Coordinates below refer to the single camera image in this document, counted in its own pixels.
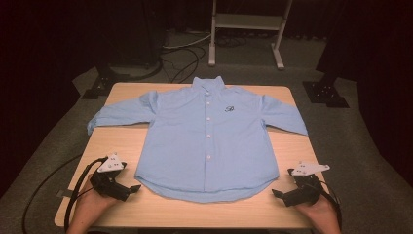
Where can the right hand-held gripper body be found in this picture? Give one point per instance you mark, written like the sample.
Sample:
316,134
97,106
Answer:
305,193

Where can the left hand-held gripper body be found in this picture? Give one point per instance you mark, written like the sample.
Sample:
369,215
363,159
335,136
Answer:
108,187

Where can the light blue button shirt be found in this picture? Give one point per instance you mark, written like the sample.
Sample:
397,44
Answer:
195,143

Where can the person's right hand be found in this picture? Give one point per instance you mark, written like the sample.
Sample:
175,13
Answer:
319,213

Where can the person's left hand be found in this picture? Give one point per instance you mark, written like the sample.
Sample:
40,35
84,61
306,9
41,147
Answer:
89,208

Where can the grey tape strip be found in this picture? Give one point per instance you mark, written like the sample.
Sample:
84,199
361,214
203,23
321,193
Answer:
63,193

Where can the black stand base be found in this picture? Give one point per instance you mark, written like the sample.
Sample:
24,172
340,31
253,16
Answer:
104,81
324,94

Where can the dark curtain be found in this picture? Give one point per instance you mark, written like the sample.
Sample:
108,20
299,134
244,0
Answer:
383,97
32,97

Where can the white metal stand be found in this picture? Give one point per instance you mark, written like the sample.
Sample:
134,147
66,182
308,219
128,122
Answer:
248,21

